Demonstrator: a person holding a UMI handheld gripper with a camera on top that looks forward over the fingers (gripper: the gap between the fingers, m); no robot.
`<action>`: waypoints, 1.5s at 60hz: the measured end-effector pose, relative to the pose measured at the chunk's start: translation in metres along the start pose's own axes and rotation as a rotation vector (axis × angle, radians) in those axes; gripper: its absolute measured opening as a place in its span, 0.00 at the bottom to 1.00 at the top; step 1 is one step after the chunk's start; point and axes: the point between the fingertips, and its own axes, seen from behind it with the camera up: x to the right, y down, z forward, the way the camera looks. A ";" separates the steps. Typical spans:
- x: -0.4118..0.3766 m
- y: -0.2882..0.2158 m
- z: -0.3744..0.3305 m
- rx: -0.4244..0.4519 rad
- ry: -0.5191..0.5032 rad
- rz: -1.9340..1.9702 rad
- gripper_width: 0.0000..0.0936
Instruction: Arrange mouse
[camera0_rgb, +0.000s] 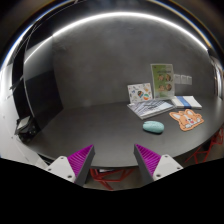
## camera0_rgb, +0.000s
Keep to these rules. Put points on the green standing sign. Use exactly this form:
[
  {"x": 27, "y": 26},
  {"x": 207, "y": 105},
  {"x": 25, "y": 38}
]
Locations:
[{"x": 163, "y": 81}]

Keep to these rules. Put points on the teal computer mouse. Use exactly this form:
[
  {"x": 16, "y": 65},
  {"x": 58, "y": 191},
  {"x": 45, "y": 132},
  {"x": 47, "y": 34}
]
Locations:
[{"x": 153, "y": 127}]

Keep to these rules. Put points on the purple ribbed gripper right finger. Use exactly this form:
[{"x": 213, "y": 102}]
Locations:
[{"x": 154, "y": 166}]

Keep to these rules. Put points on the orange corgi mouse pad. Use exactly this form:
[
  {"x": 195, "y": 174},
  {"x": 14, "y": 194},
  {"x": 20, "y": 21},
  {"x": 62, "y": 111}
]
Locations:
[{"x": 187, "y": 119}]

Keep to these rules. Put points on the black box on floor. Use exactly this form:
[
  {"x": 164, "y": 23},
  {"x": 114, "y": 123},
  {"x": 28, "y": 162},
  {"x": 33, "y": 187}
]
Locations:
[{"x": 26, "y": 128}]

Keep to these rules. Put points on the white wall sockets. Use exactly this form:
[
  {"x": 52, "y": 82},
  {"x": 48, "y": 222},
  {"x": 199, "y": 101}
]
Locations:
[{"x": 183, "y": 79}]

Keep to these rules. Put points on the grey striped book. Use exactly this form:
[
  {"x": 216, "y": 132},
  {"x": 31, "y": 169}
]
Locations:
[{"x": 150, "y": 108}]

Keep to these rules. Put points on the white and blue book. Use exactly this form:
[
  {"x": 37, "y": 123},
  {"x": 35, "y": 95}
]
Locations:
[{"x": 186, "y": 102}]

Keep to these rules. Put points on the red table frame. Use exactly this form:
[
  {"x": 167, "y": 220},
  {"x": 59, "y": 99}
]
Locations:
[{"x": 133, "y": 179}]

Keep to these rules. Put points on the white illustrated card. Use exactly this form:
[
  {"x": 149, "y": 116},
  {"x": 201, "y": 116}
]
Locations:
[{"x": 139, "y": 92}]

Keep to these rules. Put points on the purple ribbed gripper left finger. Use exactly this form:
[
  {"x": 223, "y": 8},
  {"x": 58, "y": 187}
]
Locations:
[{"x": 75, "y": 167}]

